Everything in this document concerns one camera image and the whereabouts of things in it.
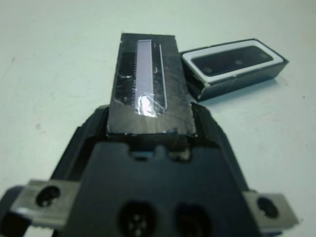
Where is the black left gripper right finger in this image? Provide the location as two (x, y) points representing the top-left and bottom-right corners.
(188, 102), (249, 193)

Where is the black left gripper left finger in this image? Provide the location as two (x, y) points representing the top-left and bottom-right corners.
(49, 104), (111, 184)

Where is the black box lid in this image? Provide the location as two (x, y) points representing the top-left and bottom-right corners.
(105, 31), (198, 152)

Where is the black box base white insert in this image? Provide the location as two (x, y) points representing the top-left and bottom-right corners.
(179, 38), (290, 102)

